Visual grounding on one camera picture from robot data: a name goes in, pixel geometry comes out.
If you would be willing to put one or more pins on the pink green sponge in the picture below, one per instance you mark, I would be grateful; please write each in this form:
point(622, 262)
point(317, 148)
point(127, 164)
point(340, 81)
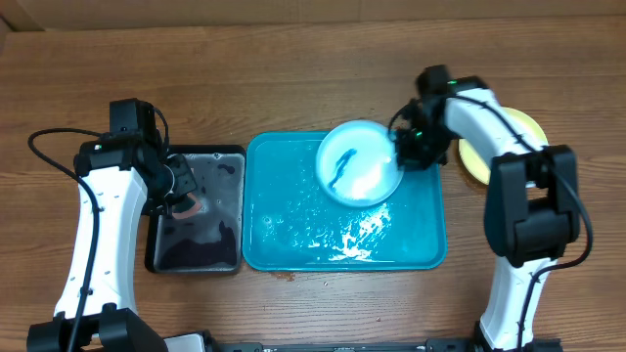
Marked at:
point(188, 207)

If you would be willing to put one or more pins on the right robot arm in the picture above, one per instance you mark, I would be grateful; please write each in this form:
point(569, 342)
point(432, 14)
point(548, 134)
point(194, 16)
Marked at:
point(532, 209)

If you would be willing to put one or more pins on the yellow plate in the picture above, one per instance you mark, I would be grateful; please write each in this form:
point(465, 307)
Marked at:
point(476, 166)

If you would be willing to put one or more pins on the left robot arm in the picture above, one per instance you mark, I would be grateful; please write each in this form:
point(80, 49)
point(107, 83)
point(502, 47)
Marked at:
point(122, 174)

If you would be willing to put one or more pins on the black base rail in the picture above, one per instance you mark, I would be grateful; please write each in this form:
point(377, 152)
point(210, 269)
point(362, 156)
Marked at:
point(430, 345)

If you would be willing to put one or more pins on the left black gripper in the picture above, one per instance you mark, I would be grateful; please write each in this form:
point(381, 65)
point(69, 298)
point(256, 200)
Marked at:
point(188, 184)

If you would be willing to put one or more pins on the teal plastic tray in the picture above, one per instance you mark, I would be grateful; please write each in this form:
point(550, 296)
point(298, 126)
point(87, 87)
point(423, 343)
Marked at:
point(290, 224)

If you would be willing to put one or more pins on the light blue plate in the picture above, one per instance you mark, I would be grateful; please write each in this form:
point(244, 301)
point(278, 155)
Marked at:
point(356, 164)

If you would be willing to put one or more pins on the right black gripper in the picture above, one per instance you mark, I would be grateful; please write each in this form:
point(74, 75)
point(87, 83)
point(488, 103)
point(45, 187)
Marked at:
point(408, 148)

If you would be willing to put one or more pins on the black water tray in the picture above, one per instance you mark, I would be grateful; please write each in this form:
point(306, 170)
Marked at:
point(210, 241)

